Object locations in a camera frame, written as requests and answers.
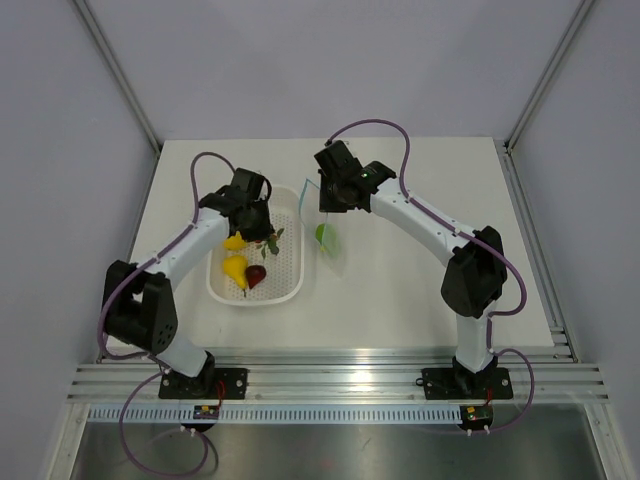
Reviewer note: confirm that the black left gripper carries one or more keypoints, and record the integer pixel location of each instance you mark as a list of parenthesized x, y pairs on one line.
[(265, 230)]

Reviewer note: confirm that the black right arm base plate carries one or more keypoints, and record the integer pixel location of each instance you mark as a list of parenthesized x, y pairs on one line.
[(435, 385)]

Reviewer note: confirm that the clear teal-zipper zip bag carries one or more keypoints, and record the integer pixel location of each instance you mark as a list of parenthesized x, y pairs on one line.
[(311, 216)]

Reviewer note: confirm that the yellow toy pear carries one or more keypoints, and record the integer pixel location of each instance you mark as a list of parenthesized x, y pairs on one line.
[(235, 268)]

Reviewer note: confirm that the right small circuit board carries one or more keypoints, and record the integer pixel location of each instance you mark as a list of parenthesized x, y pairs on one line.
[(476, 418)]

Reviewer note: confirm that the left small circuit board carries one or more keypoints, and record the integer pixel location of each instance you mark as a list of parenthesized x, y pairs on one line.
[(206, 412)]

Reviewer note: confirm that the aluminium frame post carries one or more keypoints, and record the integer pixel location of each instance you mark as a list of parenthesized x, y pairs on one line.
[(108, 55), (550, 71)]

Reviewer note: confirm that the right aluminium frame post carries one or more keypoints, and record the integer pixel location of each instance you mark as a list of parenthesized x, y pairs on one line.
[(550, 71)]

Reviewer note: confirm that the white slotted cable duct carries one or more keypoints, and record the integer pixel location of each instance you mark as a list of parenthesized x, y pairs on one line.
[(282, 414)]

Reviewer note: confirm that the dark red toy fruit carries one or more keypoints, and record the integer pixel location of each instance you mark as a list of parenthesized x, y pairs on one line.
[(255, 274)]

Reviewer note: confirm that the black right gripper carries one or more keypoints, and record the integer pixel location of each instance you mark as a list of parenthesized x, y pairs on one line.
[(326, 204)]

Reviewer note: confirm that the aluminium mounting rail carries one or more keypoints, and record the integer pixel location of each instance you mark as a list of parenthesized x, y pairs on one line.
[(354, 376)]

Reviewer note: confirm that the red cherry tomatoes sprig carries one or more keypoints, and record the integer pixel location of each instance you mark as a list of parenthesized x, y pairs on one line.
[(270, 246)]

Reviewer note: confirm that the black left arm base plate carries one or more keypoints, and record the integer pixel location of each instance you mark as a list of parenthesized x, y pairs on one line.
[(235, 382)]

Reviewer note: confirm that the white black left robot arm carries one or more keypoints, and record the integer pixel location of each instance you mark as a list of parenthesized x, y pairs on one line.
[(138, 302)]

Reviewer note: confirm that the small circuit board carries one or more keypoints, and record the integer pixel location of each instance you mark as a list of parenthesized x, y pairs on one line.
[(476, 418), (206, 412)]

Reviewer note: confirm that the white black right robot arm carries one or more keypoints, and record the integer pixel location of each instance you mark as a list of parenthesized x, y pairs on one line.
[(474, 269)]

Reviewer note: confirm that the left aluminium frame post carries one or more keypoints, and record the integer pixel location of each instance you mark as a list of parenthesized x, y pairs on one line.
[(108, 55)]

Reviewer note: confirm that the green toy pepper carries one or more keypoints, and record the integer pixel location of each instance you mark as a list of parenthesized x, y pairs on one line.
[(327, 237)]

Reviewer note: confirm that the white perforated plastic basket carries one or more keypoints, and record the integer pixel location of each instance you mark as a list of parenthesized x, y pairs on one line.
[(284, 271)]

